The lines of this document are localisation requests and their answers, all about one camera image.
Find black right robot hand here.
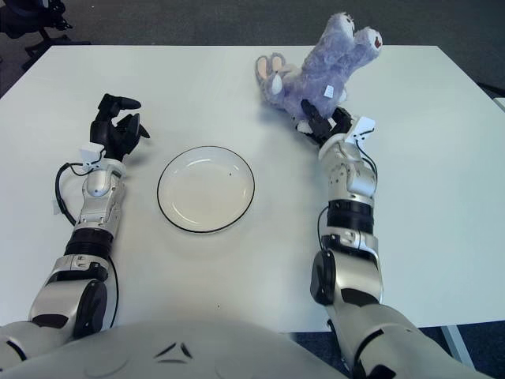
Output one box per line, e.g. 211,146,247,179
294,99,354,147

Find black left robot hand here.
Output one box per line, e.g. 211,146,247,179
89,93,151,161

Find purple plush bunny doll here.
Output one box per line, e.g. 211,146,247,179
254,13,384,119

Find white plate with black rim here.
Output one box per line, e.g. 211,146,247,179
156,145,256,234

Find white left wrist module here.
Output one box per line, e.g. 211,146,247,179
78,144,104,171

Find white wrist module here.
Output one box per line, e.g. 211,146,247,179
342,115,376,145
78,144,104,171

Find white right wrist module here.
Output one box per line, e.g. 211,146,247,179
342,115,376,145

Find black office chair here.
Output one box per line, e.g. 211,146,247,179
0,0,90,66

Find silver robot torso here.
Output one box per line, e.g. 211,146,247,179
0,317,356,379

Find grey metal table leg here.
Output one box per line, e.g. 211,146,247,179
440,325,474,376

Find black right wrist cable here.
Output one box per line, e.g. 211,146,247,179
353,129,379,197

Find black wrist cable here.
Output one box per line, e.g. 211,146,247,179
353,129,379,197
54,162,86,226

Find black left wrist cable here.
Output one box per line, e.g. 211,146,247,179
54,162,86,226

